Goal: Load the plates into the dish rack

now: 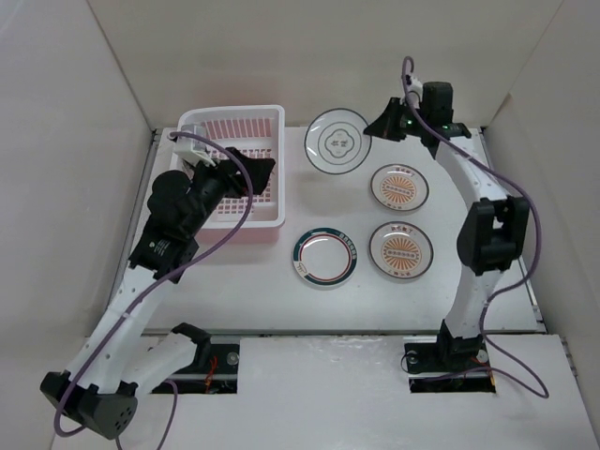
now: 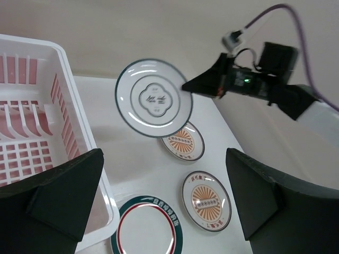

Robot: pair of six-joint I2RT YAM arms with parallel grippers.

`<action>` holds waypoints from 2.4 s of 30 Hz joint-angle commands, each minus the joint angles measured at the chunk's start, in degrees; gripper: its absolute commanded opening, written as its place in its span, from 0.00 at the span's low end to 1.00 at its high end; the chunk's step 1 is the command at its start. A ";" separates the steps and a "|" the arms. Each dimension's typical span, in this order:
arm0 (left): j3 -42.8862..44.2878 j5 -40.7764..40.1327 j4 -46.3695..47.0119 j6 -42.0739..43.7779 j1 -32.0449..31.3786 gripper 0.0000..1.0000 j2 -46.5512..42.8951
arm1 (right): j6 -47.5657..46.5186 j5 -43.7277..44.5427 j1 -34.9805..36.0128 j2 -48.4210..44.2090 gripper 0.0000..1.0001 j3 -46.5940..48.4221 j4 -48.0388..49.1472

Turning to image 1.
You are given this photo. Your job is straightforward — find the white plate with flower emblem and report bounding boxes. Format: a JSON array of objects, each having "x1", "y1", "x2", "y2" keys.
[{"x1": 304, "y1": 108, "x2": 372, "y2": 175}]

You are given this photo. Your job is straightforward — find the lower orange sunburst plate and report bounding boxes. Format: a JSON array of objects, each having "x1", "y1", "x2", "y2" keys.
[{"x1": 368, "y1": 221, "x2": 434, "y2": 280}]

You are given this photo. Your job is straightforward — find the upper orange sunburst plate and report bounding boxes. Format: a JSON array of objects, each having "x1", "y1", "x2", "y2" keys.
[{"x1": 369, "y1": 163, "x2": 430, "y2": 212}]

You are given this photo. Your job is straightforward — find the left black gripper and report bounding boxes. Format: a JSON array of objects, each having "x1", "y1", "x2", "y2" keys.
[{"x1": 185, "y1": 148, "x2": 275, "y2": 237}]

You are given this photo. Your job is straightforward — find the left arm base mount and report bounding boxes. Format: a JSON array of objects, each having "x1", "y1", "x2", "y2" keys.
[{"x1": 169, "y1": 342, "x2": 240, "y2": 395}]

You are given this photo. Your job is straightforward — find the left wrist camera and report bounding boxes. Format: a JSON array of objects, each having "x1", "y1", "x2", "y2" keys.
[{"x1": 169, "y1": 124, "x2": 216, "y2": 167}]

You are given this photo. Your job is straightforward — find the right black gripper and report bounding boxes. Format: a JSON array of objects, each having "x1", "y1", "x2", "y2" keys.
[{"x1": 363, "y1": 97, "x2": 428, "y2": 143}]

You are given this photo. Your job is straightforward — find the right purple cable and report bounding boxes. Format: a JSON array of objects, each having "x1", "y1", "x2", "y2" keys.
[{"x1": 400, "y1": 55, "x2": 550, "y2": 399}]

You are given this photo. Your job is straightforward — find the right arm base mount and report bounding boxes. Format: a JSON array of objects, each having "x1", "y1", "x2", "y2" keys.
[{"x1": 401, "y1": 339, "x2": 496, "y2": 394}]

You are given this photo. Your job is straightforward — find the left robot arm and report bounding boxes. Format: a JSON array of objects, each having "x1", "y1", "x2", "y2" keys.
[{"x1": 40, "y1": 147, "x2": 276, "y2": 441}]

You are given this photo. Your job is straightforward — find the orange sunburst plate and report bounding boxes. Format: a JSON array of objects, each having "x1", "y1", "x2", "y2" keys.
[
  {"x1": 368, "y1": 221, "x2": 434, "y2": 280},
  {"x1": 369, "y1": 163, "x2": 430, "y2": 212}
]

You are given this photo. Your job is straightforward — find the white plate green red rim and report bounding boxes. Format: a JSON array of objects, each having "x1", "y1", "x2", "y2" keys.
[{"x1": 292, "y1": 227, "x2": 358, "y2": 289}]

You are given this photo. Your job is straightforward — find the pink plastic dish rack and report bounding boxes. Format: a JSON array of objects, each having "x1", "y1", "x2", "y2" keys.
[{"x1": 171, "y1": 105, "x2": 285, "y2": 243}]

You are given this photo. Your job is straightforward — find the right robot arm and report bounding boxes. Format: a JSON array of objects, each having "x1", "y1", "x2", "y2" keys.
[{"x1": 364, "y1": 75, "x2": 530, "y2": 374}]

